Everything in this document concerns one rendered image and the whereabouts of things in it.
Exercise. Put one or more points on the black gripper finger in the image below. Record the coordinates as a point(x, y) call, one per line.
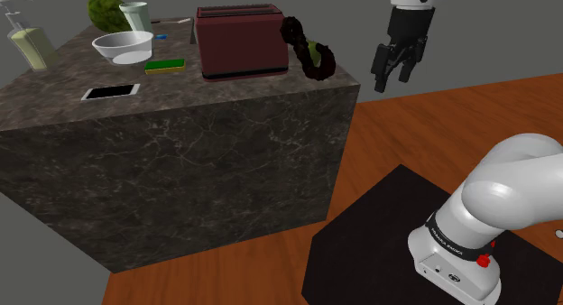
point(382, 68)
point(408, 68)

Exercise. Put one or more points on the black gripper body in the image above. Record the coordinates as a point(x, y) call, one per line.
point(409, 24)

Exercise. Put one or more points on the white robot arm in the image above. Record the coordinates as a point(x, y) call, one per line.
point(497, 198)

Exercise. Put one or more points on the dark red toaster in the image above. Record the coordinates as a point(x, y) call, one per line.
point(242, 44)

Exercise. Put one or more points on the slim white utensil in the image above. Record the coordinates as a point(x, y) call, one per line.
point(173, 21)

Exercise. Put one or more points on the green and yellow sponge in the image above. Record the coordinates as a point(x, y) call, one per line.
point(165, 65)

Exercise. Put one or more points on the small blue flat thing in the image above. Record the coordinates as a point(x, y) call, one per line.
point(161, 36)

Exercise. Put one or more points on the pale green cup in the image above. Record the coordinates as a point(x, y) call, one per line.
point(137, 17)

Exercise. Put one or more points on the white bowl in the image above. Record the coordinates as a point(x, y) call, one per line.
point(125, 47)

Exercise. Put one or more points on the black phone with white rim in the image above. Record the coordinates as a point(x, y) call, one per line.
point(110, 91)

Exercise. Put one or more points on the clear soap dispenser bottle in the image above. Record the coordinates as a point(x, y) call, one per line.
point(31, 47)

